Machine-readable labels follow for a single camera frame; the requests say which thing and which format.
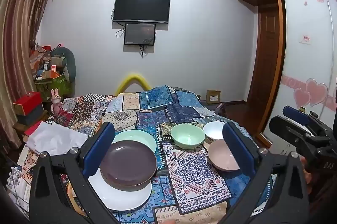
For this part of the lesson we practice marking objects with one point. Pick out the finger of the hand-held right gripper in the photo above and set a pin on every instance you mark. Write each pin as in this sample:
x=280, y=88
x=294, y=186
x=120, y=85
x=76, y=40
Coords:
x=296, y=114
x=289, y=131

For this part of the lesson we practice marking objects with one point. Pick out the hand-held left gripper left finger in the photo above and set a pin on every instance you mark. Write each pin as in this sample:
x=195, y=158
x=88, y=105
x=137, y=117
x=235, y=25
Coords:
x=98, y=152

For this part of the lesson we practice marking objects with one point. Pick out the cardboard box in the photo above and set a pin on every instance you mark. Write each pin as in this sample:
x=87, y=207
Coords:
x=213, y=96

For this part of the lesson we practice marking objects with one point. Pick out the green bowl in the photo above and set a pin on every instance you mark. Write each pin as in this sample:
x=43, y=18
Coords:
x=187, y=137

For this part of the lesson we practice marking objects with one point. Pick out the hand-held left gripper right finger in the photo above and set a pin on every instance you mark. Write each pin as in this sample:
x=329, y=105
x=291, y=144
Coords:
x=237, y=152

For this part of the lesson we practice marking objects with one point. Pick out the green bag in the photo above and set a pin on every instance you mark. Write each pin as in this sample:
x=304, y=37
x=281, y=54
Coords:
x=56, y=83

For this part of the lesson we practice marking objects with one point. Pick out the stack of printed papers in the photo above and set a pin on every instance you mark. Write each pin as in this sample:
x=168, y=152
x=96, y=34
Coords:
x=18, y=187

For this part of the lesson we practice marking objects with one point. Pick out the grey box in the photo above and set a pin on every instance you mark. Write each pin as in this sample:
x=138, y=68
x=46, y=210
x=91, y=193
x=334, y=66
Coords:
x=31, y=117

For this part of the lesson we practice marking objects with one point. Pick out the small black wall monitor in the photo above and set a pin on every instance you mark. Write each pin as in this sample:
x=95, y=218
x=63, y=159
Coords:
x=139, y=34

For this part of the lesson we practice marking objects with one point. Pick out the pile of household clutter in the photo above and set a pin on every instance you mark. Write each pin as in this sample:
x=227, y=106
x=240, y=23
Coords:
x=39, y=58

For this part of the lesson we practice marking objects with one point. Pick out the pink bowl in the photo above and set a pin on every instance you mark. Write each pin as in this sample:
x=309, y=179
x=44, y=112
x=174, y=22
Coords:
x=221, y=155

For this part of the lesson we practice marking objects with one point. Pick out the white plate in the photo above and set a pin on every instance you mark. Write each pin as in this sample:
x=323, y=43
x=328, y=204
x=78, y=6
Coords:
x=123, y=200

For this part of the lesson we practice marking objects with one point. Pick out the pink bunny toy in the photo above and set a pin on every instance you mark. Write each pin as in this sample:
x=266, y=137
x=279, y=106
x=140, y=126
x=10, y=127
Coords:
x=56, y=104

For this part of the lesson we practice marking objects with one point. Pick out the striped brown curtain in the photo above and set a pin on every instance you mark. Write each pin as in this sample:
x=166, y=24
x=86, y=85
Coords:
x=18, y=29

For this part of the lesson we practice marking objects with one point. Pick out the white cloth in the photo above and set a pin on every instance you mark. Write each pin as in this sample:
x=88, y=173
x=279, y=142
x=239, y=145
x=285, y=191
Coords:
x=55, y=138

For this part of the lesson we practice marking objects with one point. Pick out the black wall television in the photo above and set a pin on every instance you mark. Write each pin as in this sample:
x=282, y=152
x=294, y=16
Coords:
x=142, y=6

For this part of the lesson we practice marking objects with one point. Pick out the patchwork printed blanket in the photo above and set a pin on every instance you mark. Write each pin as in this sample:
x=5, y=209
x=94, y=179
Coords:
x=192, y=174

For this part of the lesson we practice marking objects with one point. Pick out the white heart-print wardrobe door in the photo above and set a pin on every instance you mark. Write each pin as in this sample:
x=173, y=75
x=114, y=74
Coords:
x=302, y=68

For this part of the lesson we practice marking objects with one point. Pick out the brown plate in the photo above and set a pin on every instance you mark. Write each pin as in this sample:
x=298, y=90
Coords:
x=126, y=163

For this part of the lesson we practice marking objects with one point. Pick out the light green plate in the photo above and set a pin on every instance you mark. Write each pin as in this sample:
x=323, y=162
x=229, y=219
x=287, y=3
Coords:
x=134, y=135

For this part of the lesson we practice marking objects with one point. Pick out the person's right hand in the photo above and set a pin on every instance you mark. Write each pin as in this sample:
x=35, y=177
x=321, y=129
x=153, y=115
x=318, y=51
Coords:
x=306, y=174

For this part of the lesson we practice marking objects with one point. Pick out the white bowl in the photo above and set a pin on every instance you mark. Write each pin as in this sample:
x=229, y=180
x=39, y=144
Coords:
x=214, y=130

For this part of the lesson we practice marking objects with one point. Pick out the red box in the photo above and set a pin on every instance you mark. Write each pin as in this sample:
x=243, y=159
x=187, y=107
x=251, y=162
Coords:
x=27, y=101

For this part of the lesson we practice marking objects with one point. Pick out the wooden door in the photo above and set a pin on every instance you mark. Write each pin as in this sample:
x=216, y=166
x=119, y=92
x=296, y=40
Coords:
x=266, y=55

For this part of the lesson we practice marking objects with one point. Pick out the yellow foam tube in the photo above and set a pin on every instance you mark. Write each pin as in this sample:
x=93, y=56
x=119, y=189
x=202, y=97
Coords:
x=133, y=77

